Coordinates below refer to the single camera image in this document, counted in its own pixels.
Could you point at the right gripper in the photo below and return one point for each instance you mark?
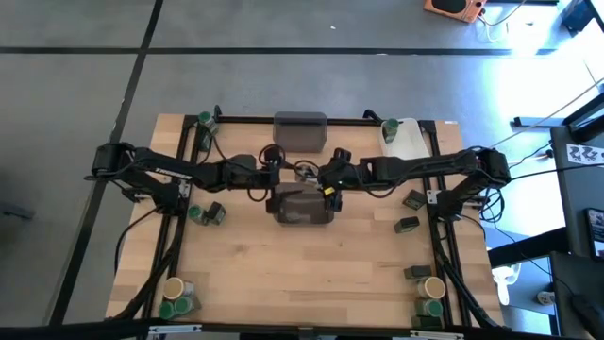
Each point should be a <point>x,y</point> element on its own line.
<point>344,175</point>

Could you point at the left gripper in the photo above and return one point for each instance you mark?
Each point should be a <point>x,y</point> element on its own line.
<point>255,175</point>

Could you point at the translucent grey plastic bin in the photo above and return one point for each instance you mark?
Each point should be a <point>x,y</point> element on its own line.
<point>302,208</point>
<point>299,134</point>

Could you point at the black rectangular spice tin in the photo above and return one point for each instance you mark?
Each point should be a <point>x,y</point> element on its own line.
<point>424,322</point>
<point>415,199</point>
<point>417,272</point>
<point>205,142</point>
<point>407,225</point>
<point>217,213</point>

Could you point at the green-lidded glass spice jar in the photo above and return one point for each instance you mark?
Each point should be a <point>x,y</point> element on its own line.
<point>166,310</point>
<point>183,306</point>
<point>434,308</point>
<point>390,125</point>
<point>205,118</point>
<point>196,213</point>

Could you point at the white plastic bin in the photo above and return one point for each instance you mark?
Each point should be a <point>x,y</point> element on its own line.
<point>410,141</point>

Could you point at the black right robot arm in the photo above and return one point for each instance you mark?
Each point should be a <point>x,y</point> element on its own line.
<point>424,165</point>

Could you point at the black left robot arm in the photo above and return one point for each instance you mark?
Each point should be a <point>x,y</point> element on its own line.
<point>156,165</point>

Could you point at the black clamp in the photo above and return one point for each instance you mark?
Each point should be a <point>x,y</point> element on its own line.
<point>370,114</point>
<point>217,112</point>

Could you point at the white plastic floor object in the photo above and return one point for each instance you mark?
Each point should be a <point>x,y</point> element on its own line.
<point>505,283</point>

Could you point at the black desk leg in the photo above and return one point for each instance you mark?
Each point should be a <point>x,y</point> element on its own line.
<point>528,248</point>

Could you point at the black floor bar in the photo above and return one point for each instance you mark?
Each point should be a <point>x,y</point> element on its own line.
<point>533,122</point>

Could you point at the orange box with black disc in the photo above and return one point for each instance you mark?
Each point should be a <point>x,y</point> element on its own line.
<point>464,11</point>

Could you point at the dark grey desk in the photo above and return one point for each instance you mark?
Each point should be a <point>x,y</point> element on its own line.
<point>573,198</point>

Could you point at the paper with black markers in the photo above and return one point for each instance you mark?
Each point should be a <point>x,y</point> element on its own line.
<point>585,155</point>

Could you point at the black rig crossbar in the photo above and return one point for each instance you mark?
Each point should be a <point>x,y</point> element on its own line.
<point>71,330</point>

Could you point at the black desk monitor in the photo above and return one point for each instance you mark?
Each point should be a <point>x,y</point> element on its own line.
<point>590,120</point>

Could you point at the black phone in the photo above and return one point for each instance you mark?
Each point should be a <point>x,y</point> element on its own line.
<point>597,231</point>

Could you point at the blue box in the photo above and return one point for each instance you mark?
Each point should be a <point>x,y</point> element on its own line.
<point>575,14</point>

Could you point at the black aluminium table frame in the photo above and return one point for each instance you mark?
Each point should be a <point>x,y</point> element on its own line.
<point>245,119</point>

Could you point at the silver bracket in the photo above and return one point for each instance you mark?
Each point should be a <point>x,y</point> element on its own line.
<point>436,335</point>
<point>174,329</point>

